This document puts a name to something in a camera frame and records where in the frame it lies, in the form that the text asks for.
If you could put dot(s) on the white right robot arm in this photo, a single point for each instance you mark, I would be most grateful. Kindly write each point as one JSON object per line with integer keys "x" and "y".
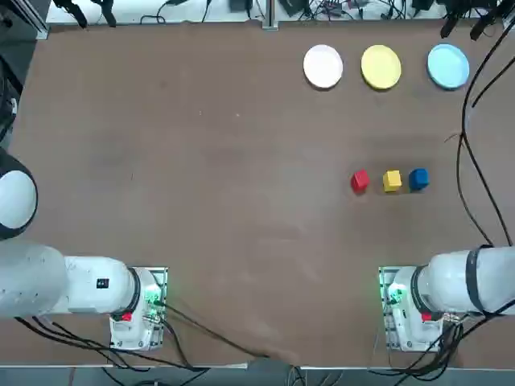
{"x": 442, "y": 281}

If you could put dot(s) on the blue cube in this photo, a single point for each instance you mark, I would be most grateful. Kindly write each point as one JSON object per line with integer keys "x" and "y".
{"x": 419, "y": 179}

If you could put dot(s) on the red cube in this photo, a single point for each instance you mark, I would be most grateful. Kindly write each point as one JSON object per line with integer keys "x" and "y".
{"x": 360, "y": 180}

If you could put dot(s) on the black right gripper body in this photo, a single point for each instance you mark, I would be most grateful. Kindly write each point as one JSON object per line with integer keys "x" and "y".
{"x": 475, "y": 6}

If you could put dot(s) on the long black power brick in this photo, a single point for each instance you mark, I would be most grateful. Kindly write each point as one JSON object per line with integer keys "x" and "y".
{"x": 295, "y": 7}

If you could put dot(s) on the light blue plate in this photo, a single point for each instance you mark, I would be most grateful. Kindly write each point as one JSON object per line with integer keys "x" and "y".
{"x": 448, "y": 66}

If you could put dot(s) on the aluminium frame rail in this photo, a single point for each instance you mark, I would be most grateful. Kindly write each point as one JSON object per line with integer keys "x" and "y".
{"x": 509, "y": 14}
{"x": 28, "y": 20}

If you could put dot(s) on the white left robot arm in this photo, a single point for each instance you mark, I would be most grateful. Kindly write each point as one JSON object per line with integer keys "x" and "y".
{"x": 88, "y": 289}

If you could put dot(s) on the yellow plate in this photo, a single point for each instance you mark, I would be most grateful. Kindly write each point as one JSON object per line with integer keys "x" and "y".
{"x": 380, "y": 66}

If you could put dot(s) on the yellow cube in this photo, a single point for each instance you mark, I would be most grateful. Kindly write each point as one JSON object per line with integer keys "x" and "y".
{"x": 392, "y": 181}

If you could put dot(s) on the white plate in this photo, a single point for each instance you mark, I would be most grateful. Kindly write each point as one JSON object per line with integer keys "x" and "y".
{"x": 322, "y": 66}

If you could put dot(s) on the aluminium profile post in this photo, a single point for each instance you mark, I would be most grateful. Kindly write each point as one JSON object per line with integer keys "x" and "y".
{"x": 270, "y": 16}

